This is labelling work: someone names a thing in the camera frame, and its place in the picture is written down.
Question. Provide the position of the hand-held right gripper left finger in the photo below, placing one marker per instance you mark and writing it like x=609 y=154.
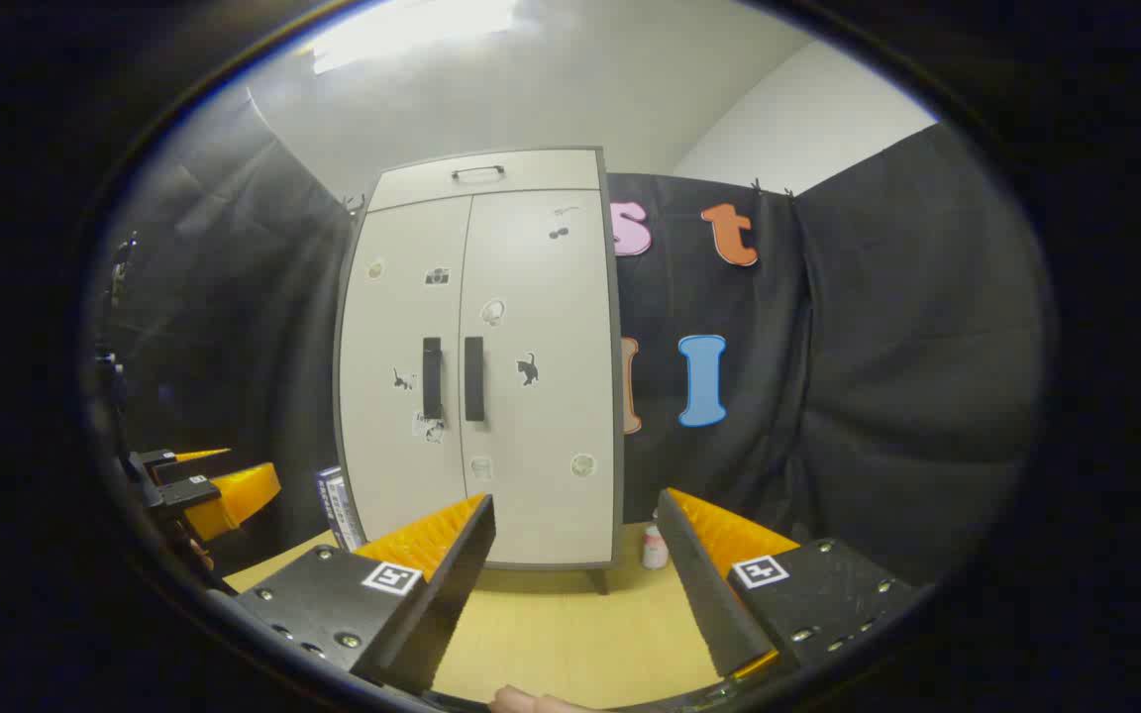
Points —
x=452 y=584

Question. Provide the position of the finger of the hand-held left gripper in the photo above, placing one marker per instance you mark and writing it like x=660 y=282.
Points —
x=234 y=495
x=199 y=456

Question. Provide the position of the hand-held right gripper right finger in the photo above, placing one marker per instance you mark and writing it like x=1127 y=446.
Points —
x=704 y=594

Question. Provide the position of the white double-door shoe cabinet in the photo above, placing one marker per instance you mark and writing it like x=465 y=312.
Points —
x=541 y=515

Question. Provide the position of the cabinet door with camera sticker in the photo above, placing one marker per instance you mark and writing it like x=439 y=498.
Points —
x=402 y=297

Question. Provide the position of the cabinet door with cherry sticker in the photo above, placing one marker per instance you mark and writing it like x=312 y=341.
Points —
x=541 y=297

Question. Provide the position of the white cabinet drawer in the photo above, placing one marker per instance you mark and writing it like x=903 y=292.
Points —
x=531 y=173

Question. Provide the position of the small white bottle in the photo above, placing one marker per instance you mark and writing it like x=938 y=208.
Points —
x=655 y=550

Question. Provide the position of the dark blue book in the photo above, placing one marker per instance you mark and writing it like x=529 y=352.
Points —
x=325 y=505

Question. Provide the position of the white spine book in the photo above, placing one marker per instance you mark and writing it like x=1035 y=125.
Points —
x=345 y=510

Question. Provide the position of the black backdrop cloth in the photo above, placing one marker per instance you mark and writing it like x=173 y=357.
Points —
x=878 y=347

